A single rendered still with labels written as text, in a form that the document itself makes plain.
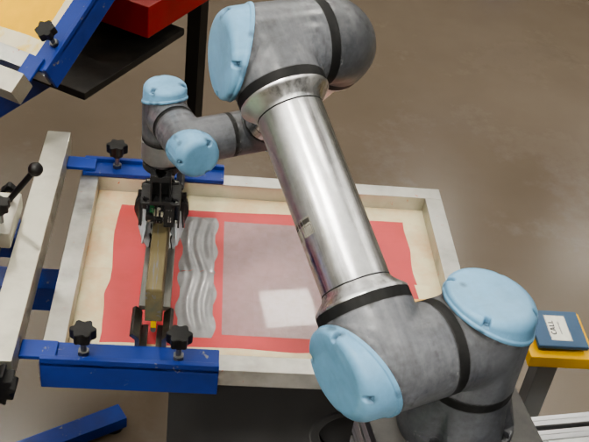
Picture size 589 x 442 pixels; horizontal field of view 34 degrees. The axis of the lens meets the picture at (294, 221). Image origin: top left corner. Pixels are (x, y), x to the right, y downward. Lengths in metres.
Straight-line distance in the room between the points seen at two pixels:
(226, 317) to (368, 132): 2.51
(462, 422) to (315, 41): 0.50
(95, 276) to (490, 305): 0.97
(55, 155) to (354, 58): 0.98
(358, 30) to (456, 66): 3.69
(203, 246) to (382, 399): 0.97
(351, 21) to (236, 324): 0.75
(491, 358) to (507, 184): 3.00
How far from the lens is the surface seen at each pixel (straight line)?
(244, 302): 1.86
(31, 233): 1.87
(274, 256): 1.97
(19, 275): 1.78
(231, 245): 1.98
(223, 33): 1.20
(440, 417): 1.22
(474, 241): 3.74
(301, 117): 1.16
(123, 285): 1.88
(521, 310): 1.15
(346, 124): 4.28
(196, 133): 1.55
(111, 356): 1.68
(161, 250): 1.76
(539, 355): 1.90
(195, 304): 1.84
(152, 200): 1.72
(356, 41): 1.24
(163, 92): 1.62
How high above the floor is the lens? 2.21
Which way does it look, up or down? 37 degrees down
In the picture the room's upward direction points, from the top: 8 degrees clockwise
